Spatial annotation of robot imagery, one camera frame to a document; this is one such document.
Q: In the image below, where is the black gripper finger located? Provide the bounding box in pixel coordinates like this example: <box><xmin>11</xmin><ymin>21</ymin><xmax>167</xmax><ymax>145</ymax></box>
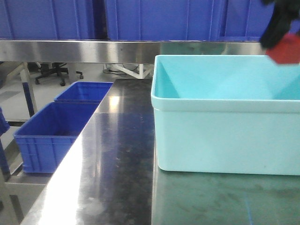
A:
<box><xmin>260</xmin><ymin>0</ymin><xmax>300</xmax><ymax>49</ymax></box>

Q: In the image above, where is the red cube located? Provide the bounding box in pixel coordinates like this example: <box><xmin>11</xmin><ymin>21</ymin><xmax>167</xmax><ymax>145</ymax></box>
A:
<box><xmin>266</xmin><ymin>33</ymin><xmax>300</xmax><ymax>65</ymax></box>

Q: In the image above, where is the right blue shelf crate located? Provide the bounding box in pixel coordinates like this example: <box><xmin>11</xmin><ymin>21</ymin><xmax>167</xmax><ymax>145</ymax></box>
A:
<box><xmin>217</xmin><ymin>0</ymin><xmax>300</xmax><ymax>39</ymax></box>

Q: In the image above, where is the blue shelf crate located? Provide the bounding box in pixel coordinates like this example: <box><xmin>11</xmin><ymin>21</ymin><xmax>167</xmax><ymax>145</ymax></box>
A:
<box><xmin>0</xmin><ymin>0</ymin><xmax>95</xmax><ymax>40</ymax></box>
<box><xmin>217</xmin><ymin>0</ymin><xmax>300</xmax><ymax>39</ymax></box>
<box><xmin>105</xmin><ymin>0</ymin><xmax>224</xmax><ymax>41</ymax></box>

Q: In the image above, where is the middle blue shelf crate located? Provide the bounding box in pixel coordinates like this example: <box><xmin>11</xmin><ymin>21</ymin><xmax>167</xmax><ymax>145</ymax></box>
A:
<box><xmin>105</xmin><ymin>0</ymin><xmax>224</xmax><ymax>41</ymax></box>

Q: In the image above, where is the left blue shelf crate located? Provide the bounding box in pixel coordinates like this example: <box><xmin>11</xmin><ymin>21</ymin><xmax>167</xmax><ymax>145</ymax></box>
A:
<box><xmin>0</xmin><ymin>0</ymin><xmax>95</xmax><ymax>40</ymax></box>

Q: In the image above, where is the light cyan plastic bin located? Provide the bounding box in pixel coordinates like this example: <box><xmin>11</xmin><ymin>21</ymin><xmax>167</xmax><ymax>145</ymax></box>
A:
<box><xmin>151</xmin><ymin>55</ymin><xmax>300</xmax><ymax>175</ymax></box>

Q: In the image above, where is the far blue floor crate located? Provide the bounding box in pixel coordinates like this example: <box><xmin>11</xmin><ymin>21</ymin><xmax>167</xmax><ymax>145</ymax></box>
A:
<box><xmin>54</xmin><ymin>82</ymin><xmax>113</xmax><ymax>104</ymax></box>

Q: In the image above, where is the blue floor crate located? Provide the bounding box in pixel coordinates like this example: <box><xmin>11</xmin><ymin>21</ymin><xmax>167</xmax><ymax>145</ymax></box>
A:
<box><xmin>14</xmin><ymin>102</ymin><xmax>97</xmax><ymax>173</ymax></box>
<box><xmin>54</xmin><ymin>82</ymin><xmax>113</xmax><ymax>104</ymax></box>

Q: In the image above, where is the black office chair base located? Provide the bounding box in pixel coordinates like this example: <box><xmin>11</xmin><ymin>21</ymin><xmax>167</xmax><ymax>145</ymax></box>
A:
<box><xmin>35</xmin><ymin>62</ymin><xmax>76</xmax><ymax>86</ymax></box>

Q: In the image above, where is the near blue floor crate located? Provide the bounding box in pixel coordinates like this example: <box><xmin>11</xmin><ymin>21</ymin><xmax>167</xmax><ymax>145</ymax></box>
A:
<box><xmin>14</xmin><ymin>102</ymin><xmax>97</xmax><ymax>173</ymax></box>

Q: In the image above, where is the white metal frame bracket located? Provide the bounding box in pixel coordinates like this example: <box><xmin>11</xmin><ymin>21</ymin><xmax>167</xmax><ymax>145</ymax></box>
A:
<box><xmin>103</xmin><ymin>63</ymin><xmax>154</xmax><ymax>79</ymax></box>

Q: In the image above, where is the stainless steel shelf rail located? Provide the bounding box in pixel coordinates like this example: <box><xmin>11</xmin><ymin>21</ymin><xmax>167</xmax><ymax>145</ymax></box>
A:
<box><xmin>0</xmin><ymin>39</ymin><xmax>265</xmax><ymax>64</ymax></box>

